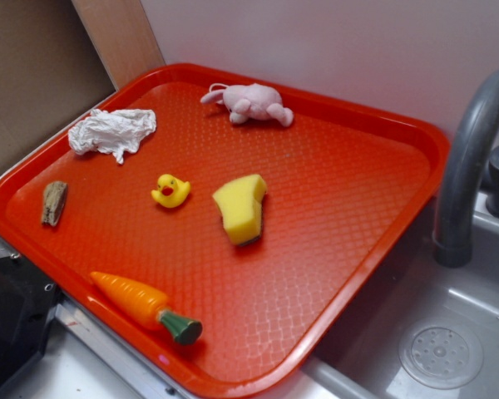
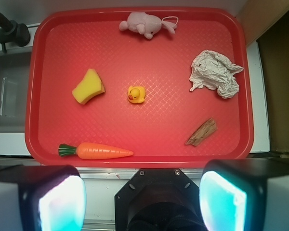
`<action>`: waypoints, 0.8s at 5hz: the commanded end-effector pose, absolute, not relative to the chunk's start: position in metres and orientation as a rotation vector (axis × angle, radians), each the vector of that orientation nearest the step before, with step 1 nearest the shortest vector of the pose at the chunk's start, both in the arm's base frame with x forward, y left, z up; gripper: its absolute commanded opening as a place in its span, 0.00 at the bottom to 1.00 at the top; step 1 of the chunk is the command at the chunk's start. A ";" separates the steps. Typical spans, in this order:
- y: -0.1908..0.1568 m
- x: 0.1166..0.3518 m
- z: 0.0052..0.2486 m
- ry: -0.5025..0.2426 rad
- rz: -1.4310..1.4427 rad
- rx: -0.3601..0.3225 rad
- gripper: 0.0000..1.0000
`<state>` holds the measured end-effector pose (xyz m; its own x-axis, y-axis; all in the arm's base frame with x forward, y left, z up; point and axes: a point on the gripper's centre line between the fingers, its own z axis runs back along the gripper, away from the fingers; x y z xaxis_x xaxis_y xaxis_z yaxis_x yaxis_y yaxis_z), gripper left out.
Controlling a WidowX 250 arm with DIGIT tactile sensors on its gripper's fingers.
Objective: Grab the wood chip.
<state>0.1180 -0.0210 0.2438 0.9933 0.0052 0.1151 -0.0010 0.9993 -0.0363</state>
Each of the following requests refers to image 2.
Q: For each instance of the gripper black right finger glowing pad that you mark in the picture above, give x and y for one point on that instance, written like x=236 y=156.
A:
x=245 y=195

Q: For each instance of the brown wood chip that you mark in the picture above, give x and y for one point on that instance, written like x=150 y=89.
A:
x=203 y=132

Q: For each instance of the red plastic tray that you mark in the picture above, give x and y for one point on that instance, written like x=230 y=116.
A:
x=67 y=44

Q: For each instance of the crumpled white paper towel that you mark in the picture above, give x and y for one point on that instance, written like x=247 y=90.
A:
x=215 y=71

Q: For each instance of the grey toy sink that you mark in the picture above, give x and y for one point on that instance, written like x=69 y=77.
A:
x=14 y=76

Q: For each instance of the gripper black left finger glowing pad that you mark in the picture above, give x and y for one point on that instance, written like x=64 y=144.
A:
x=41 y=198

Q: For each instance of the yellow rubber duck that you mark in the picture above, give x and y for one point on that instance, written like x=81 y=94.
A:
x=136 y=94

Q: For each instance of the black faucet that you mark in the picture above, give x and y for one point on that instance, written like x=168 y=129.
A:
x=11 y=31

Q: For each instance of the pink plush toy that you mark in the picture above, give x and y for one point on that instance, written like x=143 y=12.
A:
x=148 y=25

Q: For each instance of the orange toy carrot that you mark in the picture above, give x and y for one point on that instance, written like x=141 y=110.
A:
x=93 y=151

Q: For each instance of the yellow sponge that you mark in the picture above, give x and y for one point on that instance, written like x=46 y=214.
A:
x=89 y=87

